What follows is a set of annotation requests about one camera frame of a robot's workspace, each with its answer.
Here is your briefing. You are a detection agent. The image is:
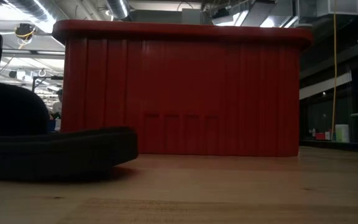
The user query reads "black yellow cable reel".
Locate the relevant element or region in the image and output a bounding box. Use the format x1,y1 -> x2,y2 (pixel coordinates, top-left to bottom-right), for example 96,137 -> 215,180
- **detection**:
14,22 -> 37,41

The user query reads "silver round ventilation duct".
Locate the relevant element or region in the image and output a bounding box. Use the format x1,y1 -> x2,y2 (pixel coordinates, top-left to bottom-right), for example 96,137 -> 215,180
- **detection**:
4,0 -> 58,24
106,0 -> 131,20

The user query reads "dark side table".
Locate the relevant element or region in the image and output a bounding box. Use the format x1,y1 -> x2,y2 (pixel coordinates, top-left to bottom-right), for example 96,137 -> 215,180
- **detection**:
299,139 -> 358,154

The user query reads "yellow cable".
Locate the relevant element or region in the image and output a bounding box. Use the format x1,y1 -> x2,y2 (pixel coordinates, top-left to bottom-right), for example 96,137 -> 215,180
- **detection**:
330,0 -> 339,141

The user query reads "white cylinder container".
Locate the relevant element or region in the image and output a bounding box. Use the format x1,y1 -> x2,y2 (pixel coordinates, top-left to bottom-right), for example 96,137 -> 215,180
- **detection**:
334,124 -> 351,143

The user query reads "black slide sandal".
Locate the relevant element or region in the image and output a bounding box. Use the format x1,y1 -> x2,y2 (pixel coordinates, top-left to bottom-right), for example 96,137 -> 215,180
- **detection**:
0,79 -> 139,182

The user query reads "red plastic bin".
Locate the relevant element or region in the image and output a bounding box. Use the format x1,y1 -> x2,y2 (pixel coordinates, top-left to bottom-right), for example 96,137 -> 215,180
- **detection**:
52,19 -> 314,157

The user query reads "person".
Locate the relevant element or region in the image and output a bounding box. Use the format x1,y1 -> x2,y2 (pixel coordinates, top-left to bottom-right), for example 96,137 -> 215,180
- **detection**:
51,89 -> 64,121

